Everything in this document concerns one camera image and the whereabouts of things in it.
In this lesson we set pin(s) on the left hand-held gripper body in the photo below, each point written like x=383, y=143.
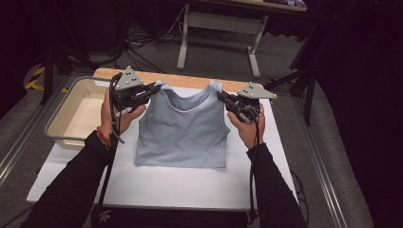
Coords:
x=131, y=91

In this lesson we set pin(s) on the beige basket with grey rim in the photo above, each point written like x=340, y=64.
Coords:
x=76, y=114

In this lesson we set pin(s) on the person's right hand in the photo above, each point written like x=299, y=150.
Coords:
x=248, y=133

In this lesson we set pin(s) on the white desk frame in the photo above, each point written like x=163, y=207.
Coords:
x=221, y=21

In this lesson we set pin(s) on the yellow black hazard tape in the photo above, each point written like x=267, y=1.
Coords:
x=38, y=72

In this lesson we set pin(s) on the black metal stand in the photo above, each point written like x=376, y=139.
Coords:
x=309, y=95

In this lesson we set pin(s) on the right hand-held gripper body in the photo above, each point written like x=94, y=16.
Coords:
x=250, y=101

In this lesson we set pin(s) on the aluminium floor rail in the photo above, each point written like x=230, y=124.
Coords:
x=320, y=164
x=19, y=148

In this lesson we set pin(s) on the colourful item on desk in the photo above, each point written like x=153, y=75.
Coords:
x=293, y=3

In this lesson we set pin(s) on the black tripod stand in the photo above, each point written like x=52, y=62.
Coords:
x=49, y=72

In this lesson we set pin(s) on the person's left hand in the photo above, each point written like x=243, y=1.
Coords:
x=107, y=117

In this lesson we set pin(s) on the white foam board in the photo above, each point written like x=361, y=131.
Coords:
x=177, y=186

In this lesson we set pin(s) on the light blue tank top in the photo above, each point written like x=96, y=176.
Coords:
x=183, y=133

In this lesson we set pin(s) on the person's black clothing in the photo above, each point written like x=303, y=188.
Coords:
x=174, y=220

